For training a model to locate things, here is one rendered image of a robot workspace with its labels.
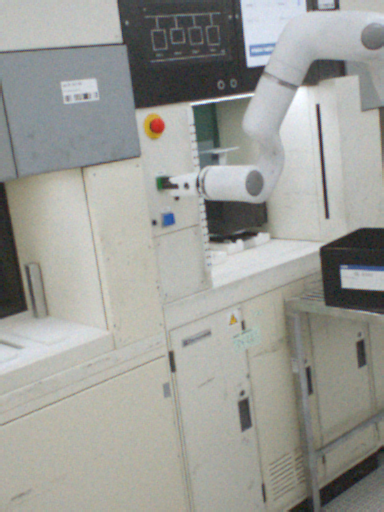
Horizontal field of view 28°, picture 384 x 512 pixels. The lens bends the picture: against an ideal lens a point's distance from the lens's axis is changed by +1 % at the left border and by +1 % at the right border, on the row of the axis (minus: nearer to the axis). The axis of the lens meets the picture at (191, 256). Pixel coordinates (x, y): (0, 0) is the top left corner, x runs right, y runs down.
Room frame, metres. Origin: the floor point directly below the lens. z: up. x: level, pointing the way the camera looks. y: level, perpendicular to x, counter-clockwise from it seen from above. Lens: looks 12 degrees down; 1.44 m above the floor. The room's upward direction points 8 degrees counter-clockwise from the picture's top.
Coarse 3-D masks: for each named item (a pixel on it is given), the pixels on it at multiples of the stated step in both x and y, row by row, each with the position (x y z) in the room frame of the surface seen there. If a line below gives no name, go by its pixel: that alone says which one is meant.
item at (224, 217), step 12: (216, 156) 2.65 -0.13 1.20; (204, 204) 2.59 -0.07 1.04; (216, 204) 2.54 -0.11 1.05; (228, 204) 2.54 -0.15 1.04; (240, 204) 2.58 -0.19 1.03; (252, 204) 2.61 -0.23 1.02; (264, 204) 2.65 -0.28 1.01; (216, 216) 2.55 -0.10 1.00; (228, 216) 2.54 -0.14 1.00; (240, 216) 2.57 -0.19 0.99; (252, 216) 2.61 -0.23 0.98; (264, 216) 2.65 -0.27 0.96; (216, 228) 2.56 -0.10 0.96; (228, 228) 2.53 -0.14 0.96; (240, 228) 2.57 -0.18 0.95; (216, 240) 2.63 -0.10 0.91
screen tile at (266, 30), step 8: (248, 0) 2.30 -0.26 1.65; (256, 0) 2.32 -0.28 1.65; (264, 0) 2.34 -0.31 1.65; (272, 0) 2.36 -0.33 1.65; (248, 8) 2.30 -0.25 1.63; (256, 8) 2.32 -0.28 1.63; (264, 8) 2.34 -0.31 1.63; (272, 8) 2.36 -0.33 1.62; (248, 16) 2.30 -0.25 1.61; (272, 16) 2.36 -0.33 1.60; (248, 24) 2.29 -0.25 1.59; (256, 24) 2.31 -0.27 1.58; (264, 24) 2.34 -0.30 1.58; (272, 24) 2.36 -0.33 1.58; (248, 32) 2.29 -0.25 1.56; (256, 32) 2.31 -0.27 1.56; (264, 32) 2.33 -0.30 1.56; (272, 32) 2.36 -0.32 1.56
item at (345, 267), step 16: (336, 240) 2.27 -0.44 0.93; (352, 240) 2.35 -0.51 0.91; (368, 240) 2.38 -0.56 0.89; (320, 256) 2.18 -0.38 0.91; (336, 256) 2.15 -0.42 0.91; (352, 256) 2.12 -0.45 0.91; (368, 256) 2.09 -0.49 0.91; (336, 272) 2.15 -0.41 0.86; (352, 272) 2.12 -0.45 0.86; (368, 272) 2.09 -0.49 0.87; (336, 288) 2.16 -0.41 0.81; (352, 288) 2.12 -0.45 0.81; (368, 288) 2.09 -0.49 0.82; (336, 304) 2.16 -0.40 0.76; (352, 304) 2.13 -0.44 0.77; (368, 304) 2.09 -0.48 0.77
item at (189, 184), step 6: (186, 174) 1.94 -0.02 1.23; (192, 174) 1.92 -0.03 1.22; (198, 174) 1.90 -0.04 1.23; (174, 180) 1.93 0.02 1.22; (180, 180) 1.91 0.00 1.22; (186, 180) 1.90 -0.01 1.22; (192, 180) 1.88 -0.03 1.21; (198, 180) 1.88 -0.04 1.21; (180, 186) 1.91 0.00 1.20; (186, 186) 1.90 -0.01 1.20; (192, 186) 1.88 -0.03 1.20; (198, 186) 1.88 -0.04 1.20; (174, 192) 1.93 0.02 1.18; (180, 192) 1.91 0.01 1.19; (186, 192) 1.90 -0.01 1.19; (192, 192) 1.89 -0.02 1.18; (198, 192) 1.89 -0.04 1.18
